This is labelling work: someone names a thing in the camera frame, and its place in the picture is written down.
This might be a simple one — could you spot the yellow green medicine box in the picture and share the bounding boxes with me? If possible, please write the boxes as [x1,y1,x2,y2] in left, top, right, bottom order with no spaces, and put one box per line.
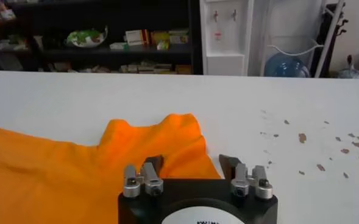
[150,30,171,46]

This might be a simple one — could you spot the pile of small medicine boxes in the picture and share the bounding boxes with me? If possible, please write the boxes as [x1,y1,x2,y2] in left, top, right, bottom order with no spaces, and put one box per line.
[119,60,192,75]

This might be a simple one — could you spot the bowl of green snack bags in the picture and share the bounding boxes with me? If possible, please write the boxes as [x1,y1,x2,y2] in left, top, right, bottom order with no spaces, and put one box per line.
[65,26,109,49]

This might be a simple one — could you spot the blue water jug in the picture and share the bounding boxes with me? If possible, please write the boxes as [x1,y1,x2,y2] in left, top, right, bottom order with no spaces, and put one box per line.
[263,52,311,78]

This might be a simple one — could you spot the pink plastic bottle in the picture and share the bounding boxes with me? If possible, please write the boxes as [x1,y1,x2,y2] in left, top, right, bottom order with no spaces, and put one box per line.
[0,0,17,21]

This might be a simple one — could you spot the black shelf unit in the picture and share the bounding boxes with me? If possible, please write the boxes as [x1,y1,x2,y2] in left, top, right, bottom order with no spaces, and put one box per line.
[0,0,204,75]

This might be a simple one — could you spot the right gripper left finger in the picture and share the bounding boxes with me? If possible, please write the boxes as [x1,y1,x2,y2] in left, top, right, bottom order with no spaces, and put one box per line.
[123,155,165,198]

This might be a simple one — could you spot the black tripod stand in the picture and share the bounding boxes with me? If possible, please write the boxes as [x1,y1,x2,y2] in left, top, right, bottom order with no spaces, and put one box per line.
[310,2,349,77]

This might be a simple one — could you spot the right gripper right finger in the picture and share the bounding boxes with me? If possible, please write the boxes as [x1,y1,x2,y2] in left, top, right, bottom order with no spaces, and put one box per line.
[218,154,274,200]

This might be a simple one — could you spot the white red medicine box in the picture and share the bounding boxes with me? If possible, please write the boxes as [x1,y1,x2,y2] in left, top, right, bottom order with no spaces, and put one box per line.
[125,29,151,46]

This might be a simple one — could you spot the stacked pale medicine boxes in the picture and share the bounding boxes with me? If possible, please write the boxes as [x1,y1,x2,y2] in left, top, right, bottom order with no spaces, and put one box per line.
[168,29,190,45]

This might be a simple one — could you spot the clear plastic bag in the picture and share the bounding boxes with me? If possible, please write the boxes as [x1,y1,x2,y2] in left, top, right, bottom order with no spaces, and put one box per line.
[337,54,359,79]

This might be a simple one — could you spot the large white table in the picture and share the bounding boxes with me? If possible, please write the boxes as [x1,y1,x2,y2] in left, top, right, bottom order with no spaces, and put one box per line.
[0,69,359,224]

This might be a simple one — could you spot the white water dispenser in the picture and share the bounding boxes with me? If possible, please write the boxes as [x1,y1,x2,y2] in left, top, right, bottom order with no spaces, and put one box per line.
[199,0,255,76]

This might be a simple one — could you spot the flat white box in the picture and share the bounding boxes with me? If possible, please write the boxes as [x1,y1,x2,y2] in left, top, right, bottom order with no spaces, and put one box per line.
[109,41,128,51]

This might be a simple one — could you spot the orange t-shirt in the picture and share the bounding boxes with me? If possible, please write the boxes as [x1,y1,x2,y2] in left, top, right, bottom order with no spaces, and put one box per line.
[0,113,222,224]

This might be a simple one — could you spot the white metal jug rack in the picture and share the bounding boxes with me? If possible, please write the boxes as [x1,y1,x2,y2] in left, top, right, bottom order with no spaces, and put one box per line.
[260,0,346,79]

